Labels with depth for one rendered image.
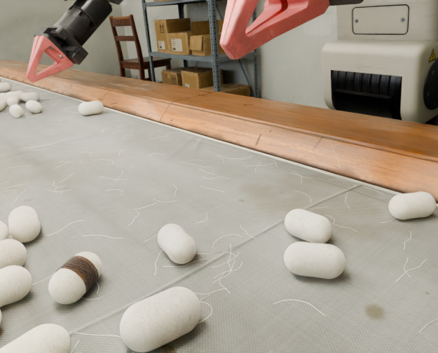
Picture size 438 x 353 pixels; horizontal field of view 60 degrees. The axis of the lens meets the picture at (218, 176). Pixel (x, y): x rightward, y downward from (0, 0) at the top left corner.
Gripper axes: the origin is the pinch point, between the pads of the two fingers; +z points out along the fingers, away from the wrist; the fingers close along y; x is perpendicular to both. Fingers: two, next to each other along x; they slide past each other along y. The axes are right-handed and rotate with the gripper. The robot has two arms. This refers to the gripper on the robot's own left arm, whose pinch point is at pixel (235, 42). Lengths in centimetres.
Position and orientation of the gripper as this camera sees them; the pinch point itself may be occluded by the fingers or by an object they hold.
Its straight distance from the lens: 25.6
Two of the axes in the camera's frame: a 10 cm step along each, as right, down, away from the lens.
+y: 6.6, 2.6, -7.0
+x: 5.4, 4.9, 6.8
